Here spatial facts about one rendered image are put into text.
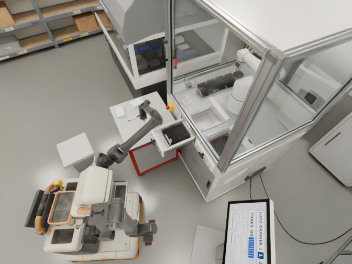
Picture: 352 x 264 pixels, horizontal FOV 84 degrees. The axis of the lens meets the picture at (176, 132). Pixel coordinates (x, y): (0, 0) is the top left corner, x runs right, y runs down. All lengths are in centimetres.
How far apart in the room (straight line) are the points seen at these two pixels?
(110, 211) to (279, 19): 112
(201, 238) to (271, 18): 206
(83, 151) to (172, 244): 135
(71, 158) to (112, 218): 132
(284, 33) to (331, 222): 241
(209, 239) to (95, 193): 155
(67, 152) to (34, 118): 171
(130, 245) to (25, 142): 217
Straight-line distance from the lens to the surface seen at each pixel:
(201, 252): 240
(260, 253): 135
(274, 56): 85
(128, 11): 194
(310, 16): 126
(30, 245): 286
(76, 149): 212
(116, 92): 361
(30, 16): 509
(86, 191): 117
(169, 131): 188
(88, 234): 128
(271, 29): 106
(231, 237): 147
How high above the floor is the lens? 242
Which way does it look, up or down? 55 degrees down
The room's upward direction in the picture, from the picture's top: 1 degrees clockwise
